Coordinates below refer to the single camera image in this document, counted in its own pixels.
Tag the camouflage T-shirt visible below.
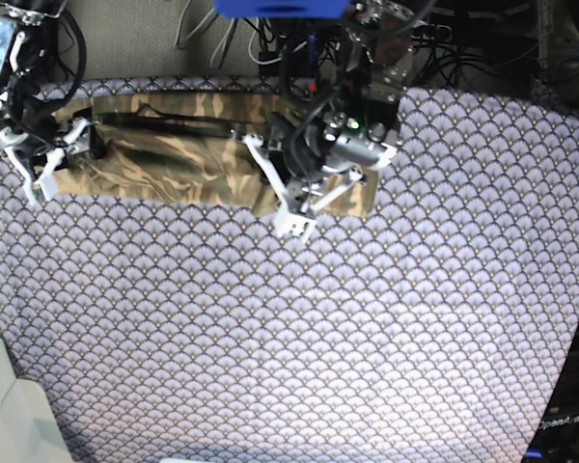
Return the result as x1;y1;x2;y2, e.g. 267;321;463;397
36;91;380;219

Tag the blue mount bracket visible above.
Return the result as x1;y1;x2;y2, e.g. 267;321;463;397
214;0;349;19

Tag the black OpenArm base box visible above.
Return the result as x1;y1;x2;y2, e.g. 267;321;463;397
522;325;579;462

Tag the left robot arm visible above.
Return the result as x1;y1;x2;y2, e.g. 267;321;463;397
217;1;434;240

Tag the purple fan-pattern tablecloth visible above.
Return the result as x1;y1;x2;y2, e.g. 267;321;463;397
0;88;579;462

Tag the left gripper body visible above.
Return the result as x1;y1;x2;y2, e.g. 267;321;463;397
269;113;399;193

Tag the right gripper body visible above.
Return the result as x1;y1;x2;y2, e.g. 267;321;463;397
0;94;72;150

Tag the light grey plastic furniture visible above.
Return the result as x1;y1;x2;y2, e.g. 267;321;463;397
0;336;72;462

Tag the blue clamp handle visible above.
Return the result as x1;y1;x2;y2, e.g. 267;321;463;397
307;34;317;79

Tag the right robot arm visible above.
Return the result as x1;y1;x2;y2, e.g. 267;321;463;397
0;1;104;204

